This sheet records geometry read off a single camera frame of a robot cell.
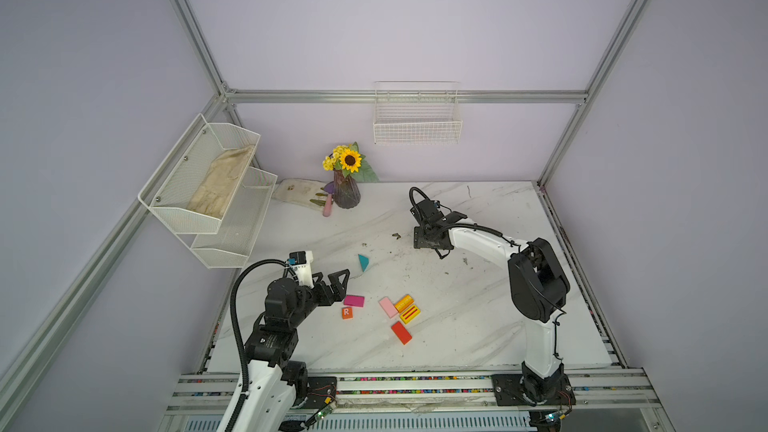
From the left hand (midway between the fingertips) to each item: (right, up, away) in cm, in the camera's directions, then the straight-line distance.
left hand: (335, 276), depth 78 cm
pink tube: (-10, +18, +33) cm, 39 cm away
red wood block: (+18, -17, +6) cm, 26 cm away
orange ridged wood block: (+19, -10, +10) cm, 24 cm away
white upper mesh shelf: (-37, +22, -9) cm, 44 cm away
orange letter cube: (+2, -13, +8) cm, 15 cm away
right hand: (+27, +8, +18) cm, 33 cm away
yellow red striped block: (+20, -13, +8) cm, 25 cm away
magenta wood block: (+2, -10, +13) cm, 17 cm away
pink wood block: (+14, -11, +10) cm, 20 cm away
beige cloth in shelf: (-32, +22, -1) cm, 39 cm away
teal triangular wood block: (+6, 0, +20) cm, 21 cm away
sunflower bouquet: (+1, +34, +17) cm, 38 cm away
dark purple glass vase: (-3, +25, +36) cm, 44 cm away
